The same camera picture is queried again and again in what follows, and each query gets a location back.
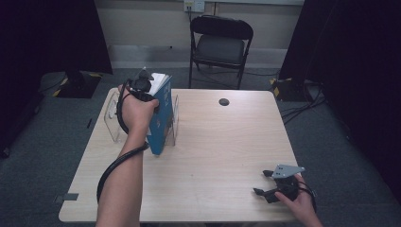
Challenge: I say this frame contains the blue book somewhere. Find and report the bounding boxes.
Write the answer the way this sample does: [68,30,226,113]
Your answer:
[146,72,175,156]

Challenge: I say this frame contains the person's left hand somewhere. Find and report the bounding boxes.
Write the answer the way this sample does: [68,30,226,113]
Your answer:
[117,84,161,143]

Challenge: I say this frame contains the clear acrylic file rack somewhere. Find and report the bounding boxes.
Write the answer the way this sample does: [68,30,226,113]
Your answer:
[103,91,181,148]

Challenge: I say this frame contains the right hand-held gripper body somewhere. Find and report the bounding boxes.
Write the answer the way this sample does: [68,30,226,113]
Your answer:
[271,164,306,201]

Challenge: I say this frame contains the black stand base yellow tape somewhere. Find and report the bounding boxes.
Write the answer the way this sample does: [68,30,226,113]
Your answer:
[52,70,104,99]
[270,77,314,103]

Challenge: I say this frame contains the black folding chair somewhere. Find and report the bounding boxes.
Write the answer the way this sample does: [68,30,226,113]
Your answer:
[188,14,254,91]

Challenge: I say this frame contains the person's right hand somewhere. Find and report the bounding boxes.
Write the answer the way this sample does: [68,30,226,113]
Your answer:
[274,174,317,218]

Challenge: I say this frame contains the black curtain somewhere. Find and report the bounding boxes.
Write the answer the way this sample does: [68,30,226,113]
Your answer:
[0,0,113,155]
[278,0,401,204]

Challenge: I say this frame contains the black floor cables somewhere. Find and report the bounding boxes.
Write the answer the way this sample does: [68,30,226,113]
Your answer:
[279,80,327,125]

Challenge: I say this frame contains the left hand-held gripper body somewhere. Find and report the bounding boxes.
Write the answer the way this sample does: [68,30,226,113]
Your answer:
[127,66,156,102]

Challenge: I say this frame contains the white wall outlet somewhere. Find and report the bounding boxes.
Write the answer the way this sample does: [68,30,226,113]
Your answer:
[183,0,206,14]

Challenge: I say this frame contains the grey floor tape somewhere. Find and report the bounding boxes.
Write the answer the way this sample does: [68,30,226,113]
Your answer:
[54,192,79,204]

